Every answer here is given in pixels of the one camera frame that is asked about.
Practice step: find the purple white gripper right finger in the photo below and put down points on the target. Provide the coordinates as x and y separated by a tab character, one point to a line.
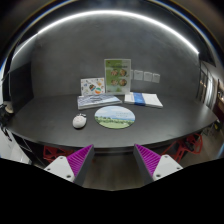
153	166

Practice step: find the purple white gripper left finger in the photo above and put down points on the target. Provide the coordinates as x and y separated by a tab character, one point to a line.
73	167

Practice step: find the white computer mouse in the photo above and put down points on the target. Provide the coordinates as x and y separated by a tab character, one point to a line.
79	121

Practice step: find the round landscape mouse pad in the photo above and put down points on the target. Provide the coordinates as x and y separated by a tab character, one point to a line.
114	117

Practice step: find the red chair left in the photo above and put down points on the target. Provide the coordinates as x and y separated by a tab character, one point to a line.
51	153

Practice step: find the red chair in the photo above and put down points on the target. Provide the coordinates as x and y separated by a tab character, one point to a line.
191	144
51	153

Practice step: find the red chair right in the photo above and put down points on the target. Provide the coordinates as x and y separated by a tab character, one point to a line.
191	144

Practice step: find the grey magazine booklet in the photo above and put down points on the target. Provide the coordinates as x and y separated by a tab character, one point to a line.
92	101

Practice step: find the white blue open book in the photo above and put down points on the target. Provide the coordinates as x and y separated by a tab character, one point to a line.
143	99

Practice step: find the colourful white card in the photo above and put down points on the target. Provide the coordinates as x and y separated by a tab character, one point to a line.
92	86

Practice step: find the green standing menu sign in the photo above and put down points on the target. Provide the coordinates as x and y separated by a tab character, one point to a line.
117	76

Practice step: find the curved white light strip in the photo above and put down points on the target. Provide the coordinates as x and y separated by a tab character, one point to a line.
108	13

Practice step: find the white wall socket plates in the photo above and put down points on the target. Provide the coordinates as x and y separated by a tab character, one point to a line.
145	76

